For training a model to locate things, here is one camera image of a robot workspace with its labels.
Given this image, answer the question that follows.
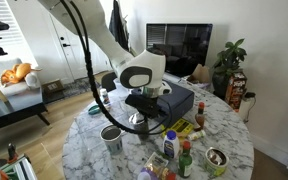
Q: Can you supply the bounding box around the black chair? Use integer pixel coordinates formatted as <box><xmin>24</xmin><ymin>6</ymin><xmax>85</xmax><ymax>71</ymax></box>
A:
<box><xmin>101</xmin><ymin>71</ymin><xmax>118</xmax><ymax>93</ymax></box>

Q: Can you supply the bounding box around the green bottle red cap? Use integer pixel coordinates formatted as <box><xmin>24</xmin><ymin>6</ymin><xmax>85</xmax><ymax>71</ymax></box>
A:
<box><xmin>177</xmin><ymin>140</ymin><xmax>194</xmax><ymax>179</ymax></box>

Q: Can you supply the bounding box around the green potted plant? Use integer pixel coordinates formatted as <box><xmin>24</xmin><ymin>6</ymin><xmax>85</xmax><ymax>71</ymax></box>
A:
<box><xmin>212</xmin><ymin>38</ymin><xmax>248</xmax><ymax>99</ymax></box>

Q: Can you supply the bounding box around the white device with cable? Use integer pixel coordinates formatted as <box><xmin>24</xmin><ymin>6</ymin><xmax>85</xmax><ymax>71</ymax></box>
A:
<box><xmin>239</xmin><ymin>95</ymin><xmax>257</xmax><ymax>123</ymax></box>

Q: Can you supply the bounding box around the navy blue cardboard box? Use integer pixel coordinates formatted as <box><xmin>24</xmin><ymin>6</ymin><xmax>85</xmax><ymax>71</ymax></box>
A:
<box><xmin>130</xmin><ymin>79</ymin><xmax>196</xmax><ymax>128</ymax></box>

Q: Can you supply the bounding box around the dark hanging coat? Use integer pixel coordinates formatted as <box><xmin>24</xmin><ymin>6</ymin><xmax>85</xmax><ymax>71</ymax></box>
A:
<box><xmin>108</xmin><ymin>0</ymin><xmax>138</xmax><ymax>56</ymax></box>

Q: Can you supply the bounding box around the black coffee table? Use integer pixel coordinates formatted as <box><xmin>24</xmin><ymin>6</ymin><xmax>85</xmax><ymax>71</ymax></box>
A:
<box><xmin>0</xmin><ymin>96</ymin><xmax>51</xmax><ymax>129</ymax></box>

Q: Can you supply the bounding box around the clear snack packet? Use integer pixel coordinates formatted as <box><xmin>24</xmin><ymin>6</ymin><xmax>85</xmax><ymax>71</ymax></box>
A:
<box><xmin>143</xmin><ymin>151</ymin><xmax>169</xmax><ymax>171</ymax></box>

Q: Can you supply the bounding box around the orange game box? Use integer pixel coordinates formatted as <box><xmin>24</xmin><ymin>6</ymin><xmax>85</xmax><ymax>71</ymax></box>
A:
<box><xmin>224</xmin><ymin>71</ymin><xmax>248</xmax><ymax>113</ymax></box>

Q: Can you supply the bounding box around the hot sauce bottle red cap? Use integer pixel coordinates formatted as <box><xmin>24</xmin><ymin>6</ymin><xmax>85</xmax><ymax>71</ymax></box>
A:
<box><xmin>193</xmin><ymin>101</ymin><xmax>207</xmax><ymax>132</ymax></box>

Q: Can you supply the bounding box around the orange plush toy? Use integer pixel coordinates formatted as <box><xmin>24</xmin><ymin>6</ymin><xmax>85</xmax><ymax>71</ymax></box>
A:
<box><xmin>0</xmin><ymin>62</ymin><xmax>42</xmax><ymax>88</ymax></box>

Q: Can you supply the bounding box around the small white bottle lying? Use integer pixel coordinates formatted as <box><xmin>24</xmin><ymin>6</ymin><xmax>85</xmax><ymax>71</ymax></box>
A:
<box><xmin>187</xmin><ymin>129</ymin><xmax>207</xmax><ymax>142</ymax></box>

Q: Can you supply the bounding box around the open tin can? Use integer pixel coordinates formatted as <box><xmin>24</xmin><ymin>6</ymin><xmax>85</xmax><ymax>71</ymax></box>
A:
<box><xmin>204</xmin><ymin>147</ymin><xmax>230</xmax><ymax>178</ymax></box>

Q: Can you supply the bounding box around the patterned floor rug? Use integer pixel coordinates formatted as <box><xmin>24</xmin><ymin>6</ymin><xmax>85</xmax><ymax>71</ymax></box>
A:
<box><xmin>43</xmin><ymin>77</ymin><xmax>102</xmax><ymax>101</ymax></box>

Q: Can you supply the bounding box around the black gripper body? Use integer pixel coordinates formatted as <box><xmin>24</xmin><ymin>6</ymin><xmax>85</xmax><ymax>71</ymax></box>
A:
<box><xmin>124</xmin><ymin>94</ymin><xmax>167</xmax><ymax>118</ymax></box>

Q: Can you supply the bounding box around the white door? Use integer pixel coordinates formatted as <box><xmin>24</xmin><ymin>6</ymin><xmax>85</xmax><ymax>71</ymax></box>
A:
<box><xmin>48</xmin><ymin>13</ymin><xmax>93</xmax><ymax>81</ymax></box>

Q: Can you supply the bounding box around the brown paper bag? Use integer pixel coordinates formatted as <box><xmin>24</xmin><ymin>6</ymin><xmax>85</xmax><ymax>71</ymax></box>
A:
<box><xmin>187</xmin><ymin>63</ymin><xmax>212</xmax><ymax>84</ymax></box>

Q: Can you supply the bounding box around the white bottle blue cap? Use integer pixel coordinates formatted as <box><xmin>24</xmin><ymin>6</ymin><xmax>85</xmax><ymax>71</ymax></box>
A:
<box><xmin>162</xmin><ymin>129</ymin><xmax>181</xmax><ymax>159</ymax></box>

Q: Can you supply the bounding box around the purple and red snack jar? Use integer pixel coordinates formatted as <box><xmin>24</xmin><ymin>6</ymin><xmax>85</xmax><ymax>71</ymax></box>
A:
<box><xmin>137</xmin><ymin>166</ymin><xmax>178</xmax><ymax>180</ymax></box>

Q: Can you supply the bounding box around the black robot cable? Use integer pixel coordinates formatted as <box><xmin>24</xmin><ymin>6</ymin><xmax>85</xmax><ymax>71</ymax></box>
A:
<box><xmin>58</xmin><ymin>0</ymin><xmax>173</xmax><ymax>136</ymax></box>

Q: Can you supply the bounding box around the grey sofa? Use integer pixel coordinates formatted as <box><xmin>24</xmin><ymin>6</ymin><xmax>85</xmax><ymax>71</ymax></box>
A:
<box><xmin>0</xmin><ymin>58</ymin><xmax>43</xmax><ymax>104</ymax></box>

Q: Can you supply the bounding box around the transparent cup with dark content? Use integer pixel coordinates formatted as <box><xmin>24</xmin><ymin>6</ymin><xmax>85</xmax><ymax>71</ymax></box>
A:
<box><xmin>129</xmin><ymin>112</ymin><xmax>151</xmax><ymax>141</ymax></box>

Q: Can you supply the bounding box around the black flat screen television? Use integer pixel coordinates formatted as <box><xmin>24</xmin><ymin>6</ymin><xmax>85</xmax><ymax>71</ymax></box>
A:
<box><xmin>145</xmin><ymin>23</ymin><xmax>214</xmax><ymax>78</ymax></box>

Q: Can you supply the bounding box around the yellow packet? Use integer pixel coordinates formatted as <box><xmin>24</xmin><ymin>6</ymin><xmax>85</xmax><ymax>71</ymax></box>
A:
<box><xmin>161</xmin><ymin>117</ymin><xmax>195</xmax><ymax>139</ymax></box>

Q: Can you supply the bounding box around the small white pill bottle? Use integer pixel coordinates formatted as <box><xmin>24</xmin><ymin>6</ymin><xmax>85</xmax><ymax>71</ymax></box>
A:
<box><xmin>99</xmin><ymin>88</ymin><xmax>111</xmax><ymax>106</ymax></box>

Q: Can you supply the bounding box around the small cardboard box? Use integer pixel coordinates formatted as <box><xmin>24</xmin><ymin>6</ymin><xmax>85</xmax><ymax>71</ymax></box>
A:
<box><xmin>41</xmin><ymin>78</ymin><xmax>65</xmax><ymax>95</ymax></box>

